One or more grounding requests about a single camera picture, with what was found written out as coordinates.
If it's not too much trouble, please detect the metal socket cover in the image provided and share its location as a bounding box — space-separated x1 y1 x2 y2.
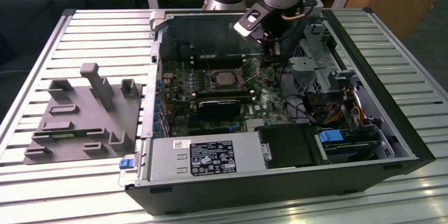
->
239 57 262 83

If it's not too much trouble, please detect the CPU socket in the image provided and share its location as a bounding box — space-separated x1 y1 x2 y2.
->
207 68 245 91

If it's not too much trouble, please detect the black disk bay cover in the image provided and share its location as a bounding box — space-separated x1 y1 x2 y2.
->
254 123 327 170

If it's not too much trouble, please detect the metal drive cage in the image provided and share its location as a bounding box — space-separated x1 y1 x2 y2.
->
285 23 350 96

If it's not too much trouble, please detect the green motherboard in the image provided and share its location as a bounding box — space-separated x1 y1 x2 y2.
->
158 55 298 138

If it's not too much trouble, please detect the black graphics card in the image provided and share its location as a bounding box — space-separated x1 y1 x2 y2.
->
194 99 243 119

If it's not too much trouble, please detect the silver chipset heatsink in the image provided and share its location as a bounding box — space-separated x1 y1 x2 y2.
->
245 119 269 132

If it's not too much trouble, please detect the hard disk in blue carrier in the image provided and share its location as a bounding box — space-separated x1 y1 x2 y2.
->
313 128 383 163

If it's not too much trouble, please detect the silver power supply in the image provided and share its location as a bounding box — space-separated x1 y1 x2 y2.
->
137 132 273 183

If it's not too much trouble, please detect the black PC case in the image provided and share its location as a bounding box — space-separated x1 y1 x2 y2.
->
123 7 437 216

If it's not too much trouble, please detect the grey parts rack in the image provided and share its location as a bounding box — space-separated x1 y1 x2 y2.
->
21 62 146 166

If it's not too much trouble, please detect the blue case latch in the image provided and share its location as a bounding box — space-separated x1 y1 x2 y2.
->
118 157 135 169

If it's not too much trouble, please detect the yellow red wire bundle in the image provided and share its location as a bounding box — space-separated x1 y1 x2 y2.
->
323 100 366 127

